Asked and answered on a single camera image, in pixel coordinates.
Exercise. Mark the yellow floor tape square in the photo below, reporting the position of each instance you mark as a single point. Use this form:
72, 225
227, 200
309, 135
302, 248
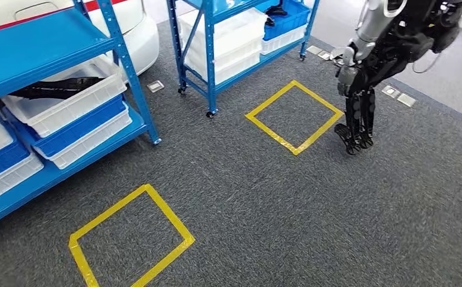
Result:
163, 210
266, 126

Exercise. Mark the white car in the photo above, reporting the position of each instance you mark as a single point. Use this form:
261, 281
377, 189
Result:
143, 35

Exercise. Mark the black ribbed part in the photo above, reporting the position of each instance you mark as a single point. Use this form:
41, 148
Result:
52, 89

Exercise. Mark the silver floor socket plate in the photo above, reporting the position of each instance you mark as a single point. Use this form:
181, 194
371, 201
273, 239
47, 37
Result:
155, 86
390, 91
314, 49
325, 55
406, 100

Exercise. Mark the blue metal shelf rack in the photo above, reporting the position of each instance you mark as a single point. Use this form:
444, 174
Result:
36, 51
210, 59

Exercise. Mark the black silver humanoid robot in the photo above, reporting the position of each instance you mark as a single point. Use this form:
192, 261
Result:
385, 43

